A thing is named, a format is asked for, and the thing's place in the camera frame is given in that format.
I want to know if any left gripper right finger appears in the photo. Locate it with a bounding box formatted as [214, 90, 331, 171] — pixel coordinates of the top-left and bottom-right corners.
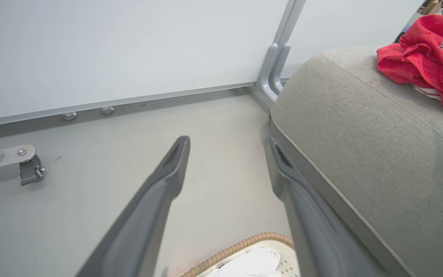
[265, 137, 391, 277]

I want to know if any brown cardboard box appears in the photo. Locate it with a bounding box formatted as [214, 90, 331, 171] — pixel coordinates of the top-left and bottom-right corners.
[418, 0, 443, 15]

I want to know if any grey fabric sofa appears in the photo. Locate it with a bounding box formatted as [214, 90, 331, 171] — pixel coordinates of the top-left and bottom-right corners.
[270, 46, 443, 277]

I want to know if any grey partition bottom rail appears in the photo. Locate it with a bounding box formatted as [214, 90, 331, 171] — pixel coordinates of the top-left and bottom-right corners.
[0, 80, 259, 130]

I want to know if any grey double partition post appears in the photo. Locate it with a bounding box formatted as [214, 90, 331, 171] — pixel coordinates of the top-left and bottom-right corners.
[273, 0, 307, 48]

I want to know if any white cloth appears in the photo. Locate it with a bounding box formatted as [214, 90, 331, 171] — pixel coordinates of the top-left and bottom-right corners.
[206, 248, 282, 277]

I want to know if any grey curved partition foot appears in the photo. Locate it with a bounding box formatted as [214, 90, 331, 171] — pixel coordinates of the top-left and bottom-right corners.
[255, 43, 280, 103]
[268, 43, 292, 95]

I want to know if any white laundry basket brown rim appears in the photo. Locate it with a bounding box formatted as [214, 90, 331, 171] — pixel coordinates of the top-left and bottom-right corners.
[179, 232, 301, 277]

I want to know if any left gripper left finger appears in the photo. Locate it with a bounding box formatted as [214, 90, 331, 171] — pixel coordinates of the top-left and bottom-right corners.
[75, 135, 190, 277]

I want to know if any black caster wheel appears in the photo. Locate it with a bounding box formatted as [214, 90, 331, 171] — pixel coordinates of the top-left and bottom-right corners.
[19, 155, 46, 186]

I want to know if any red garment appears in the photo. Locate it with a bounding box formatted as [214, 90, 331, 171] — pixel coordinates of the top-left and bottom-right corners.
[376, 15, 443, 120]

